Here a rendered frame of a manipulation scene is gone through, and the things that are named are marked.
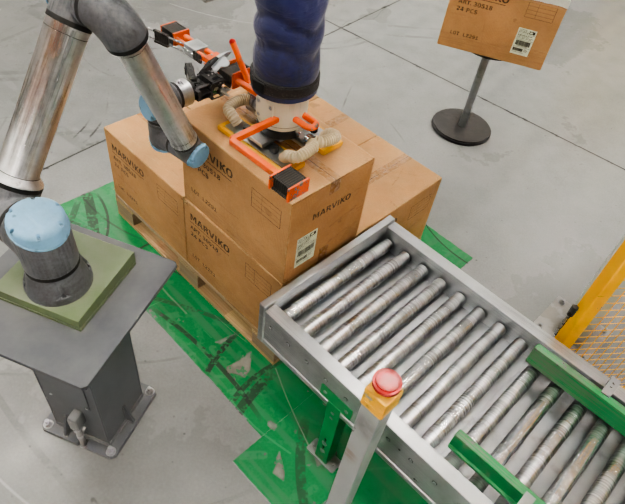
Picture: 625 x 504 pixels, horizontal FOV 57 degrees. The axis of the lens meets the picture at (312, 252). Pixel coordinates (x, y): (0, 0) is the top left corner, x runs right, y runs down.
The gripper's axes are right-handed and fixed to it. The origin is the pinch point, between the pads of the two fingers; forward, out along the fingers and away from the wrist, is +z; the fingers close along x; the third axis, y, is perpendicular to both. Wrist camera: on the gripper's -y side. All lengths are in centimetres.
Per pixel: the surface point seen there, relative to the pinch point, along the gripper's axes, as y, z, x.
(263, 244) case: 43, -21, -41
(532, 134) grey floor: 40, 234, -108
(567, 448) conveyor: 160, 6, -59
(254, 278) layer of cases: 40, -21, -63
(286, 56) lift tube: 34.0, -7.1, 23.3
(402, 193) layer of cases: 52, 55, -54
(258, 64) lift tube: 25.8, -10.5, 17.9
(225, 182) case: 21.7, -20.0, -27.2
